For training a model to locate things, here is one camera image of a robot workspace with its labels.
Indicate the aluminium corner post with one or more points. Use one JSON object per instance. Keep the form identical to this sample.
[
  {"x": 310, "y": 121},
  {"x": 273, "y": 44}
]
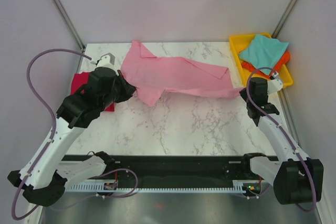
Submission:
[
  {"x": 70, "y": 26},
  {"x": 282, "y": 21}
]

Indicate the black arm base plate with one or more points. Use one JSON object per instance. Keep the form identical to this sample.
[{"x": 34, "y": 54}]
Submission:
[{"x": 179, "y": 170}]

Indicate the orange folded t shirt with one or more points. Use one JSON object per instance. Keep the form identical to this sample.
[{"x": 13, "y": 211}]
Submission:
[{"x": 282, "y": 61}]

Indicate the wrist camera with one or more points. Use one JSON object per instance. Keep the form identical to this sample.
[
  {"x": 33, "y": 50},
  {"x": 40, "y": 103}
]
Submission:
[
  {"x": 275, "y": 84},
  {"x": 106, "y": 60}
]

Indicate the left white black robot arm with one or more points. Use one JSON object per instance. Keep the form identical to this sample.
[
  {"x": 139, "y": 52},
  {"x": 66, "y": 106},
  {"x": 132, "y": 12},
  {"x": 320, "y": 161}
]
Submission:
[{"x": 42, "y": 181}]

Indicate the right aluminium corner post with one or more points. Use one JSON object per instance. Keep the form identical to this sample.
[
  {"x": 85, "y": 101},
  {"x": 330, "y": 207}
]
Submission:
[{"x": 282, "y": 21}]

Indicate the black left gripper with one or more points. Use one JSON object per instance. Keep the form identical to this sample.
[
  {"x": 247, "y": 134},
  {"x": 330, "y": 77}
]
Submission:
[{"x": 129, "y": 89}]

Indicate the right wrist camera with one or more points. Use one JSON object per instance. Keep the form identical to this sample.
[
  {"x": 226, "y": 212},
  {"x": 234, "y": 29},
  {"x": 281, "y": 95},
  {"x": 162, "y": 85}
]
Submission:
[{"x": 275, "y": 84}]

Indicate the folded magenta t shirt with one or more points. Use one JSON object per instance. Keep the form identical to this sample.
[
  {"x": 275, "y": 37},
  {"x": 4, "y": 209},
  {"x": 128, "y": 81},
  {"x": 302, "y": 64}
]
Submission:
[{"x": 81, "y": 78}]

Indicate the pink t shirt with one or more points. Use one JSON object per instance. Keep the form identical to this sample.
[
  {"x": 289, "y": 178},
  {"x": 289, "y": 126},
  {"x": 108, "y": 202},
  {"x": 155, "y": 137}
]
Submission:
[{"x": 152, "y": 75}]

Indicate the yellow plastic tray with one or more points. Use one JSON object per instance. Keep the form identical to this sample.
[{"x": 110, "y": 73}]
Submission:
[{"x": 238, "y": 43}]

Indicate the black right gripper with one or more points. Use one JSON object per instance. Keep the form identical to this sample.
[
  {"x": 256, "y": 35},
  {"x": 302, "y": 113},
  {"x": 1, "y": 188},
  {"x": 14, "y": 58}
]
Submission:
[{"x": 243, "y": 93}]

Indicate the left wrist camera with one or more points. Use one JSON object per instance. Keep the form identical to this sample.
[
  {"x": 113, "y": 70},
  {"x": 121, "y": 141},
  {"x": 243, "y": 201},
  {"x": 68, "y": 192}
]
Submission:
[{"x": 106, "y": 60}]

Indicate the teal folded t shirt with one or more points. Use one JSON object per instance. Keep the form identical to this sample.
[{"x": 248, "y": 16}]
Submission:
[{"x": 264, "y": 52}]

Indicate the left aluminium corner post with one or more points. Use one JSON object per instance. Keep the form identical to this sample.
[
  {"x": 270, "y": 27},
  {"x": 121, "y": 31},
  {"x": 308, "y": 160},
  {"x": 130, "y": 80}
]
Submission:
[{"x": 70, "y": 26}]

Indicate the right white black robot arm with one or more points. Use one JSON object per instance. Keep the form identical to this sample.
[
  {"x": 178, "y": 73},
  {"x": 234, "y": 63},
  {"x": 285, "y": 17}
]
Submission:
[{"x": 295, "y": 177}]

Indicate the white slotted cable duct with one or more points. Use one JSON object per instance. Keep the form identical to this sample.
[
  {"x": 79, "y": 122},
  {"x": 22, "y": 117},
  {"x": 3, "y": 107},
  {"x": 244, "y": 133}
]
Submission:
[{"x": 110, "y": 186}]

